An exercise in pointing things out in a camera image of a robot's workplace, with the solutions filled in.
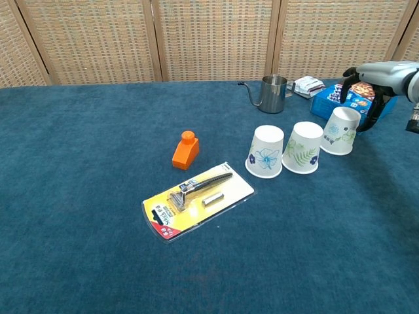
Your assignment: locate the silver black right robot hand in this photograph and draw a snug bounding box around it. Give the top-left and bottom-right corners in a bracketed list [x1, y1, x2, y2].
[338, 61, 419, 133]

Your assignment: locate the white cup green fern print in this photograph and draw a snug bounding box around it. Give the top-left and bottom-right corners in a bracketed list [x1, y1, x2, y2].
[281, 121, 325, 175]

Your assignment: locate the white cup green vine print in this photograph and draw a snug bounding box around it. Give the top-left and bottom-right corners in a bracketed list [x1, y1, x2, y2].
[319, 106, 362, 156]

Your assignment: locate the white cup large blue flower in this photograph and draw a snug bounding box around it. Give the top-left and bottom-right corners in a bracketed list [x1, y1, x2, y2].
[245, 124, 285, 179]

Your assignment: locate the woven folding screen panel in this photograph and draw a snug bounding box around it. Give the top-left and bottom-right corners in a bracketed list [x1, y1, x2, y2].
[14, 0, 164, 86]
[150, 0, 282, 83]
[271, 0, 419, 81]
[0, 0, 53, 88]
[386, 19, 419, 66]

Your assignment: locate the blue cookie box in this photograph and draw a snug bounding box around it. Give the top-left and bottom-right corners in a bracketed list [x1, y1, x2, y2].
[310, 80, 399, 132]

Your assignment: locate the white crumpled snack packet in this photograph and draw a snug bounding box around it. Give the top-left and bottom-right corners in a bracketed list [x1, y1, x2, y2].
[293, 75, 326, 99]

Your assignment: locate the steel gooseneck pour-over kettle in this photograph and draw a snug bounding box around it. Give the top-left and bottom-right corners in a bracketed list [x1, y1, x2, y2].
[237, 75, 297, 114]

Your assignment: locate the razor in yellow blister pack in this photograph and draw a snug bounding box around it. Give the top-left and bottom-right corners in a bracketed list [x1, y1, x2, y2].
[141, 161, 256, 244]

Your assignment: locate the orange plastic bottle-shaped block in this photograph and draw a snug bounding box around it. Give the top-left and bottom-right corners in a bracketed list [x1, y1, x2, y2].
[172, 130, 200, 171]

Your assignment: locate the blue velvet tablecloth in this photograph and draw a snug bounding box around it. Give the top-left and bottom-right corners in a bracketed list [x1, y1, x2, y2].
[0, 77, 419, 314]

